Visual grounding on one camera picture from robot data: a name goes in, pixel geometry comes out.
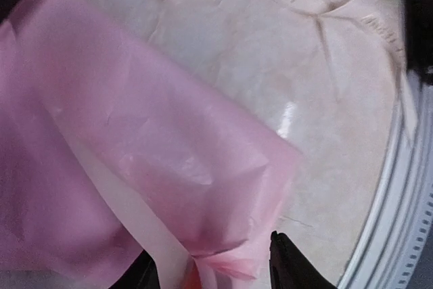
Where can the front aluminium rail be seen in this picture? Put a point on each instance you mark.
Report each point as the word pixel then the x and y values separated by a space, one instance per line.
pixel 400 217

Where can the pink wrapping paper sheet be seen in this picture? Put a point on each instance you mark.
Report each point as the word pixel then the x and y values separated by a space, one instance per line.
pixel 109 149

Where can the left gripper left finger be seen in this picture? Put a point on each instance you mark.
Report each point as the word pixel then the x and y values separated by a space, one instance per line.
pixel 142 274

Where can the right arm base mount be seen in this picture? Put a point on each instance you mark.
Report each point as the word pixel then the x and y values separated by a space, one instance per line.
pixel 418 38

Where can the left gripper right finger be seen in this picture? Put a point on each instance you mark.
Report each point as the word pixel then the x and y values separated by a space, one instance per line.
pixel 289 268

